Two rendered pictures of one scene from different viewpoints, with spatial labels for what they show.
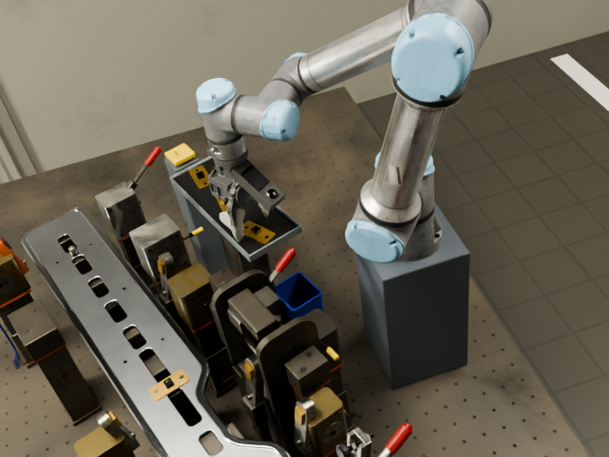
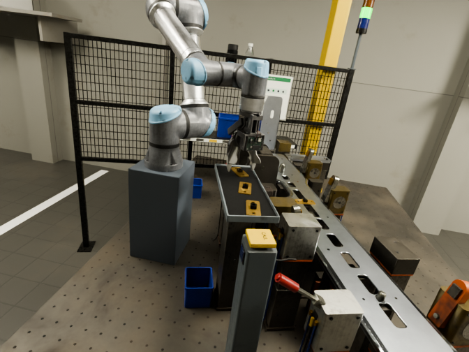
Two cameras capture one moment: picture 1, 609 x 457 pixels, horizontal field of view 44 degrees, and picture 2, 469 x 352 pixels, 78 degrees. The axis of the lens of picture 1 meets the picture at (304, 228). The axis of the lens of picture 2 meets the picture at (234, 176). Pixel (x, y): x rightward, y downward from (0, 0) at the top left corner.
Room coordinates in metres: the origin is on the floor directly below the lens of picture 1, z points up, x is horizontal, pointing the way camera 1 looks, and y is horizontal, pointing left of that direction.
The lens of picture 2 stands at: (2.14, 0.37, 1.53)
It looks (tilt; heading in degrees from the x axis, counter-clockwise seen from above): 22 degrees down; 197
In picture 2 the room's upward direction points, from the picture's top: 7 degrees clockwise
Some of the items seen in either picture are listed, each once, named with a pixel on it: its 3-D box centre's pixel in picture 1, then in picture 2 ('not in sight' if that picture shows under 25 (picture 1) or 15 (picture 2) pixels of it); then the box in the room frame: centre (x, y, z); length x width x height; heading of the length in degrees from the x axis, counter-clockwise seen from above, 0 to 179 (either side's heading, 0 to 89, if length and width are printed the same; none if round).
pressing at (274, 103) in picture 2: not in sight; (269, 123); (0.33, 0.00, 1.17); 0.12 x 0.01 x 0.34; 118
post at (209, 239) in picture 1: (200, 221); (246, 313); (1.57, 0.28, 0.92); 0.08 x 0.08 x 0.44; 28
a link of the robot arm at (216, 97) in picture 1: (221, 111); (254, 78); (1.24, 0.12, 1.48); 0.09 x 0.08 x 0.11; 59
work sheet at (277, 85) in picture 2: not in sight; (274, 97); (0.04, -0.06, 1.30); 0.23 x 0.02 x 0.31; 118
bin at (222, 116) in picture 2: not in sight; (240, 126); (0.26, -0.21, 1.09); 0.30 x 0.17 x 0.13; 111
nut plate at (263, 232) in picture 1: (256, 230); (239, 170); (1.22, 0.10, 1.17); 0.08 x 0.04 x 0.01; 44
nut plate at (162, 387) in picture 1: (169, 384); (305, 200); (0.98, 0.34, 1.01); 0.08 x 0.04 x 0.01; 118
